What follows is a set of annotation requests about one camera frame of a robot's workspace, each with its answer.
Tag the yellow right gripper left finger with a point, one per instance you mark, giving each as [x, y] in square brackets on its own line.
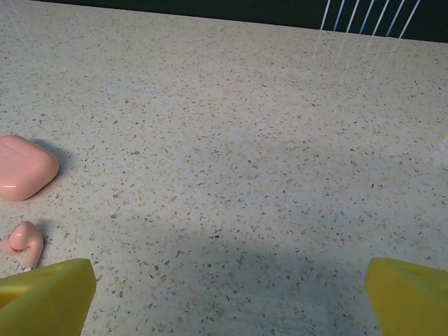
[45, 304]

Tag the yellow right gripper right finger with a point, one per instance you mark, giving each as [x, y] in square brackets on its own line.
[409, 304]

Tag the salmon pink earbud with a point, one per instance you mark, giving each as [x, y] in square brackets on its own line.
[22, 236]

